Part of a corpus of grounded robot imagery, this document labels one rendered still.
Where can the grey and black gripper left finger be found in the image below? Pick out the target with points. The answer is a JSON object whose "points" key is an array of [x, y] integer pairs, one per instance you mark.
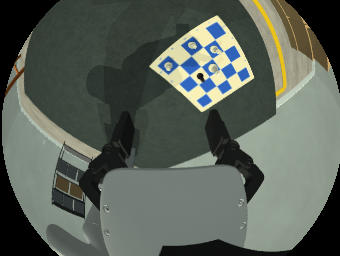
{"points": [[113, 155]]}

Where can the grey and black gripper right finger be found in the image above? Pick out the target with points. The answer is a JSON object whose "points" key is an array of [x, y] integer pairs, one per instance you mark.
{"points": [[228, 152]]}

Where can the blue and cream chessboard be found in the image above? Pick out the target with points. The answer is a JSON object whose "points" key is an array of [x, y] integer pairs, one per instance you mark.
{"points": [[187, 63]]}

